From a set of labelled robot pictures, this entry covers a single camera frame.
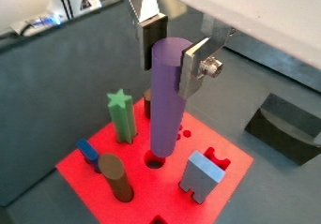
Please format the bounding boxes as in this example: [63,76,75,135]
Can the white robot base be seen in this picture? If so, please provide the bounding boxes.
[48,0,102,21]

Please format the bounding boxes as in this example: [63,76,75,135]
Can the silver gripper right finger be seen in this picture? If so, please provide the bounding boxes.
[178,14,232,99]

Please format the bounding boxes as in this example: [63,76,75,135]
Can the purple round cylinder peg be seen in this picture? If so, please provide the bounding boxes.
[150,37,192,157]

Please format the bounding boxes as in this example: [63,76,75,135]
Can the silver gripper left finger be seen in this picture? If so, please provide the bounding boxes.
[125,0,169,70]

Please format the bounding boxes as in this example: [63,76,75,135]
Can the tall brown cylinder peg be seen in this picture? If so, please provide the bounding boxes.
[98,153,134,202]

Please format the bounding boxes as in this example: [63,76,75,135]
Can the red peg board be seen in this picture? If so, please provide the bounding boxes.
[56,101,253,224]

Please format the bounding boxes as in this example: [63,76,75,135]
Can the blue block peg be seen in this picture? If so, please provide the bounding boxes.
[76,139,101,172]

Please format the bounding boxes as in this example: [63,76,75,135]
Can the short dark brown peg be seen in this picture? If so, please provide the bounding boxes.
[143,89,151,119]

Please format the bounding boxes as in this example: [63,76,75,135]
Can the black curved stand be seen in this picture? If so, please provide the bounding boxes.
[245,94,321,165]

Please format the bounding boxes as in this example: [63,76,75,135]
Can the light blue notched peg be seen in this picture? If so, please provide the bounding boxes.
[179,151,226,204]

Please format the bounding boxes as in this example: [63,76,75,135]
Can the green star peg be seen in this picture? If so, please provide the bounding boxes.
[107,89,137,143]

